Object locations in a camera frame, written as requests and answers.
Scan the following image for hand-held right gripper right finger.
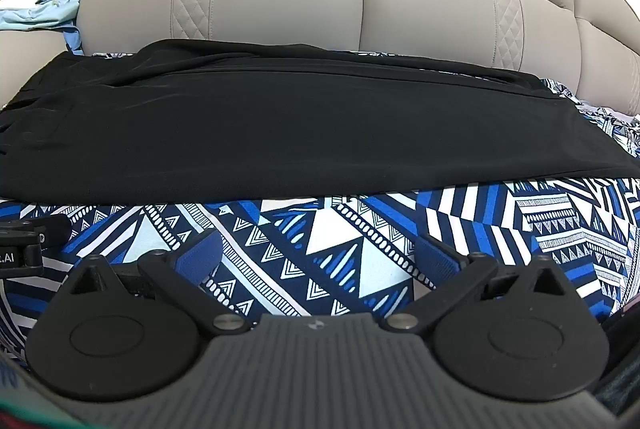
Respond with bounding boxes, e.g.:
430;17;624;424
378;235;568;333

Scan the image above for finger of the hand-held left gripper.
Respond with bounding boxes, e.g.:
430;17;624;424
36;215;72;245

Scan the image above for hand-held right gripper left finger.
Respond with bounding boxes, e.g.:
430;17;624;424
69;229;250;335

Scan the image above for black pants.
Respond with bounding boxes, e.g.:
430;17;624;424
0;38;640;204

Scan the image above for blue white patterned bedsheet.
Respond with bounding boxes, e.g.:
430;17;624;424
0;50;640;360

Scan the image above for light blue cloth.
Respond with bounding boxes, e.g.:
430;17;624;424
0;0;85;56

